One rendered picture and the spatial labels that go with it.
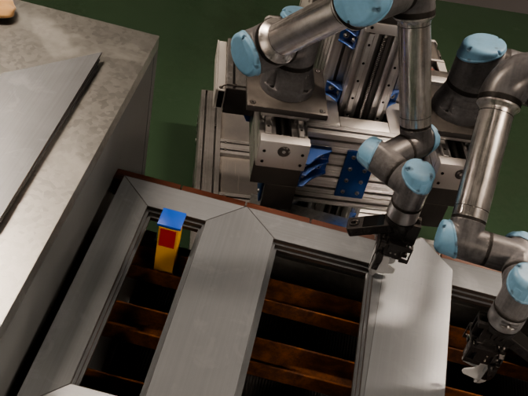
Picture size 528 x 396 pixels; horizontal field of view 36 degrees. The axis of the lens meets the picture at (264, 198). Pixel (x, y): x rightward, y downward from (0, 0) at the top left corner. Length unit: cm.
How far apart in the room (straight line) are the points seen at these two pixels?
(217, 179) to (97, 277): 130
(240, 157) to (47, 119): 143
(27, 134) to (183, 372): 65
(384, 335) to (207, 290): 43
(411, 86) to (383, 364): 64
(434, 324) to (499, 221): 178
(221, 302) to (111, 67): 71
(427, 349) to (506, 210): 193
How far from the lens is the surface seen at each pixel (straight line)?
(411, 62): 191
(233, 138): 340
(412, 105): 195
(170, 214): 205
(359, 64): 232
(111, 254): 200
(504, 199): 391
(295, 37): 195
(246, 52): 205
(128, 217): 209
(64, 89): 210
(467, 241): 177
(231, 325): 189
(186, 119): 380
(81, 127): 202
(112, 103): 210
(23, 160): 189
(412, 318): 203
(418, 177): 184
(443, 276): 216
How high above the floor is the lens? 232
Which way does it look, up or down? 42 degrees down
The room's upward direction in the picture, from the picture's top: 14 degrees clockwise
